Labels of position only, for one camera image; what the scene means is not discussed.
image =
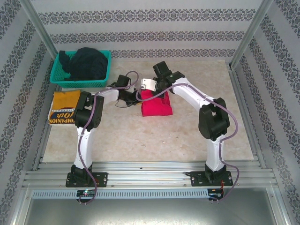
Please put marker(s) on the red t-shirt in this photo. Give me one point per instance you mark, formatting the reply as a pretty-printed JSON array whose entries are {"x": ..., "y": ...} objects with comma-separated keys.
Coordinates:
[{"x": 154, "y": 107}]

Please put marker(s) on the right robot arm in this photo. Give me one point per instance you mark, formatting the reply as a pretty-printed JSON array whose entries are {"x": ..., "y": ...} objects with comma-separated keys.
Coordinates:
[{"x": 213, "y": 122}]

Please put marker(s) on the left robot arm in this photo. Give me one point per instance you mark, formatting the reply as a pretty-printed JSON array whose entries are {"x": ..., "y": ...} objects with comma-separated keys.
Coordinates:
[{"x": 86, "y": 117}]

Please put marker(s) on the dark navy t-shirt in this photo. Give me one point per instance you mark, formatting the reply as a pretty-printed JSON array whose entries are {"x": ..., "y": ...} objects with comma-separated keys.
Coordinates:
[{"x": 89, "y": 63}]

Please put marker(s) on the teal plastic basket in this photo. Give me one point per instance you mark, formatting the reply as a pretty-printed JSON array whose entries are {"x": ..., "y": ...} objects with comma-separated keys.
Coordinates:
[{"x": 79, "y": 84}]

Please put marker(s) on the yellow folded printed t-shirt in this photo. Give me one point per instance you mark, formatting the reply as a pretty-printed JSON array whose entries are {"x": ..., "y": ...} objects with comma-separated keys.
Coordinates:
[{"x": 63, "y": 100}]

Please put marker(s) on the small circuit board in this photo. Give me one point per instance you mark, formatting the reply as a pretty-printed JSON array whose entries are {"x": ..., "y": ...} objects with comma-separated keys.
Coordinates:
[
  {"x": 85, "y": 192},
  {"x": 215, "y": 194}
]

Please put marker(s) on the grey metal panel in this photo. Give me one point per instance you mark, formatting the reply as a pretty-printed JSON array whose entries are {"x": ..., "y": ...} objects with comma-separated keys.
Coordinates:
[{"x": 150, "y": 211}]

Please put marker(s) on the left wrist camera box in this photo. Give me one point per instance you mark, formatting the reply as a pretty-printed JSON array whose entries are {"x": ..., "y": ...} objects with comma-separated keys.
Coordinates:
[{"x": 132, "y": 89}]

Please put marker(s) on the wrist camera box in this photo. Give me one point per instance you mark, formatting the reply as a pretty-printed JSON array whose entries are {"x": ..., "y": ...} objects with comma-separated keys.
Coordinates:
[
  {"x": 132, "y": 89},
  {"x": 148, "y": 84}
]

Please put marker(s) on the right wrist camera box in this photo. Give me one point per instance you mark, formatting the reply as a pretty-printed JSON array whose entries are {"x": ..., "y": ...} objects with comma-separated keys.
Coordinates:
[{"x": 148, "y": 84}]

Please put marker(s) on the aluminium mounting rail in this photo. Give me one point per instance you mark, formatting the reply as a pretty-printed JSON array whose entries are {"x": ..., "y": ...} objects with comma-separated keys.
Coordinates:
[{"x": 145, "y": 175}]

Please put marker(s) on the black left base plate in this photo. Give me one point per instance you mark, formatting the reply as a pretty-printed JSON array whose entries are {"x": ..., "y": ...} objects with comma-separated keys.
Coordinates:
[{"x": 100, "y": 179}]

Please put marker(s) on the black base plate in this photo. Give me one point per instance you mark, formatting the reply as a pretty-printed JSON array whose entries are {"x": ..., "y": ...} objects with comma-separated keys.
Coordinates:
[
  {"x": 197, "y": 179},
  {"x": 100, "y": 179}
]

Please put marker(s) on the aluminium frame post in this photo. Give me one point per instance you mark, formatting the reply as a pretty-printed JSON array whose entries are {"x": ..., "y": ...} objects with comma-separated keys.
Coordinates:
[
  {"x": 250, "y": 30},
  {"x": 42, "y": 32}
]

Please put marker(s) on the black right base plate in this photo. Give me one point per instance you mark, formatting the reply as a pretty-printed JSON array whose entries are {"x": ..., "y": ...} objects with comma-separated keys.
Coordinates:
[{"x": 197, "y": 179}]

